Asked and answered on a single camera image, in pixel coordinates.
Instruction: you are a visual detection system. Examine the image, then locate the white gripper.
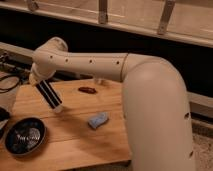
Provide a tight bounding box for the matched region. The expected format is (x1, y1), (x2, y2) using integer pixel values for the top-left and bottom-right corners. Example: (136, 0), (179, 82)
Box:
(29, 63), (54, 86)

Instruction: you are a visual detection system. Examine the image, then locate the black white striped eraser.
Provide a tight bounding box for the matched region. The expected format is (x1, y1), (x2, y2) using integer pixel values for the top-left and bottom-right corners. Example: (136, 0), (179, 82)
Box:
(36, 80), (62, 109)

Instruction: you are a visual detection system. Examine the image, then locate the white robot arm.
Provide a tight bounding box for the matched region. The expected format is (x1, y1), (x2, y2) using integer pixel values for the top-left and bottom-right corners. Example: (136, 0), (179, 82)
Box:
(29, 37), (196, 171)

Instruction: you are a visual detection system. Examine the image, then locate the small brown object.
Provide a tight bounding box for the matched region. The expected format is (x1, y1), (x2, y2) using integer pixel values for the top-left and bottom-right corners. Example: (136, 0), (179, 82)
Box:
(78, 87), (97, 94)

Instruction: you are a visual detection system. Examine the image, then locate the black object at left edge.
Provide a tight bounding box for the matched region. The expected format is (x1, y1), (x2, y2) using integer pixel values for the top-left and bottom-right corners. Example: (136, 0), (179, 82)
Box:
(0, 107), (10, 138)

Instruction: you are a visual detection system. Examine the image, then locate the dark round plate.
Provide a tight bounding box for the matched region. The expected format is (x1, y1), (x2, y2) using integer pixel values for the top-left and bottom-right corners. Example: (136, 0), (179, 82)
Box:
(5, 117), (46, 156)

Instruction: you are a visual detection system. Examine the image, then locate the blue sponge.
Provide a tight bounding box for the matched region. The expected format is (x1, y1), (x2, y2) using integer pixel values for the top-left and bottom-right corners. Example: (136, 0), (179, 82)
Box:
(88, 112), (109, 129)

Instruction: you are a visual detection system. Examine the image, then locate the wooden board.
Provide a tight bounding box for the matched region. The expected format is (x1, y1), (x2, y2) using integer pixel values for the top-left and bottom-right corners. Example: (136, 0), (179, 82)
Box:
(0, 80), (130, 171)

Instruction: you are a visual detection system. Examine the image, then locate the black cable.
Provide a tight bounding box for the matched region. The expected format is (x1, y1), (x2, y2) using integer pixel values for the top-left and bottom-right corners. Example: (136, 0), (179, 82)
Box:
(0, 73), (23, 94)

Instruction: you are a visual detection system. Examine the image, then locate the metal railing frame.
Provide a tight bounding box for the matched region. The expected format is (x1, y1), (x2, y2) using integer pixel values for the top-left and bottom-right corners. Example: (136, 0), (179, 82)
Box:
(0, 0), (213, 48)

